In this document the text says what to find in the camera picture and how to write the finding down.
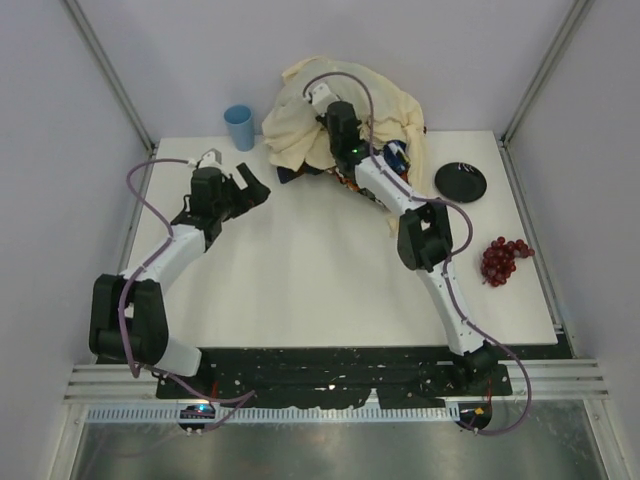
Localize red grape bunch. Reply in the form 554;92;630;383
480;236;536;288

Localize colourful patterned black cloth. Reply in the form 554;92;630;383
326;167;384;207

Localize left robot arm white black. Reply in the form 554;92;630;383
89;163;271;378

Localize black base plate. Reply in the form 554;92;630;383
155;347;513;410

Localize left aluminium frame post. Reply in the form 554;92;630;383
60;0;155;154

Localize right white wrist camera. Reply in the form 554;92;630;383
304;82;340;116

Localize dark blue denim jeans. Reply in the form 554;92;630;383
276;162;329;185

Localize aluminium rail profile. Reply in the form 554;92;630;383
64;359;608;409

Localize cream yellow cloth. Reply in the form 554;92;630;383
262;56;431;194

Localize blue plastic cup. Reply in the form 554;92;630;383
223;104;255;152

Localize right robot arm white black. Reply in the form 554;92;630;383
317;100;497;389

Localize black round plate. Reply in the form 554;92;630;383
434;162;488;203

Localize right aluminium frame post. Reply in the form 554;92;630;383
500;0;595;148

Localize aluminium frame post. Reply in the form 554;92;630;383
60;0;155;154
500;0;595;148

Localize white slotted cable duct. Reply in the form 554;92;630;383
85;403;459;425

